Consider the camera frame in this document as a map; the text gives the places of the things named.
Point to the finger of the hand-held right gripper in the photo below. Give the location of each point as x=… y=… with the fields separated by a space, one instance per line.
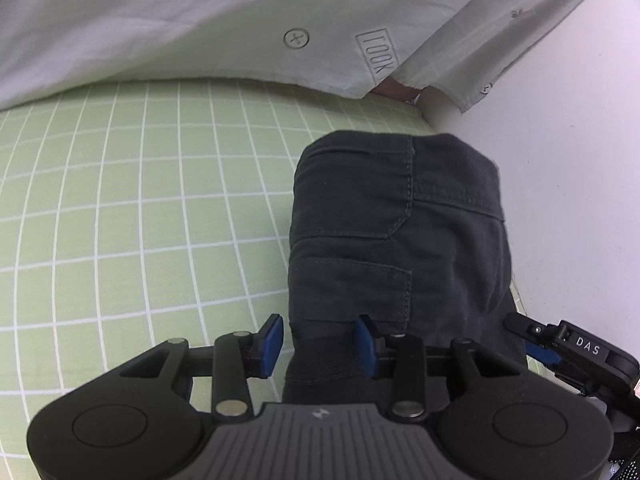
x=542 y=352

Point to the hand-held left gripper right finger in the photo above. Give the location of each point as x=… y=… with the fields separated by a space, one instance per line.
x=365 y=351

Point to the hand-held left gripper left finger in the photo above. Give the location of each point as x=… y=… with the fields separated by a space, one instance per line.
x=270 y=345

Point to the dark grey pants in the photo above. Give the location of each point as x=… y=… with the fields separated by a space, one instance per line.
x=400 y=220

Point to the green checked bed sheet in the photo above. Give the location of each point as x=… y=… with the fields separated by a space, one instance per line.
x=125 y=200

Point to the person's bare body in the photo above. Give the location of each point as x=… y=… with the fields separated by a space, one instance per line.
x=396 y=90

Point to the person's white shirt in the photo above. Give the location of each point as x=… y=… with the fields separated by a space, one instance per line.
x=200 y=15

